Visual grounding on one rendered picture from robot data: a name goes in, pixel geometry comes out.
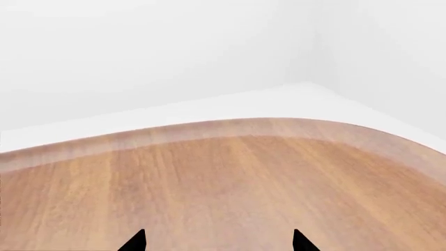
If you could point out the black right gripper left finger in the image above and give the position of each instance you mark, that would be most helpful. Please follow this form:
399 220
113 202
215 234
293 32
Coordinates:
137 243

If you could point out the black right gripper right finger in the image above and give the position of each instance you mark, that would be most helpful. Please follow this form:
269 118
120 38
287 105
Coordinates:
302 243

